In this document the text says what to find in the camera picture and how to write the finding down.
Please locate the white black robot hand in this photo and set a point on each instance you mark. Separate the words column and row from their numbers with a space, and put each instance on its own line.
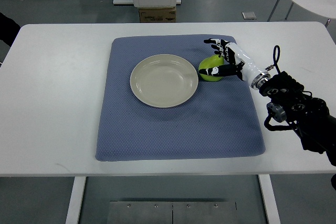
column 238, row 63

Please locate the green pear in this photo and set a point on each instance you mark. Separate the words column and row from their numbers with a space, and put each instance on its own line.
column 212, row 61

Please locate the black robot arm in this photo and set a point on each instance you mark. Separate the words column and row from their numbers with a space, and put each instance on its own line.
column 291, row 107

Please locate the small grey floor plate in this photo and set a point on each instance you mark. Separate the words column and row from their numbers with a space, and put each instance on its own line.
column 249, row 15

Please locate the beige round plate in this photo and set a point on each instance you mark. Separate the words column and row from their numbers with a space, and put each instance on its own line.
column 164, row 81

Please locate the blue textured mat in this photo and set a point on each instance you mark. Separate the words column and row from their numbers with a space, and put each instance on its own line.
column 153, row 111

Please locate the brown cardboard box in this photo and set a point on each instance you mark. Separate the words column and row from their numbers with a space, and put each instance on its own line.
column 157, row 15

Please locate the white right table leg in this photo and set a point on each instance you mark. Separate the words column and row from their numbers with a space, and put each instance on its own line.
column 269, row 200

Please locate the white table leg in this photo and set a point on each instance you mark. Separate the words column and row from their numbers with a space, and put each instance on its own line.
column 76, row 198
column 269, row 200

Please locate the white left table leg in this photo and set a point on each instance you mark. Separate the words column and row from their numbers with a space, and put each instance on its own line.
column 76, row 198

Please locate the dark object at left edge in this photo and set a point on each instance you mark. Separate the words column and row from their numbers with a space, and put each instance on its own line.
column 9, row 30

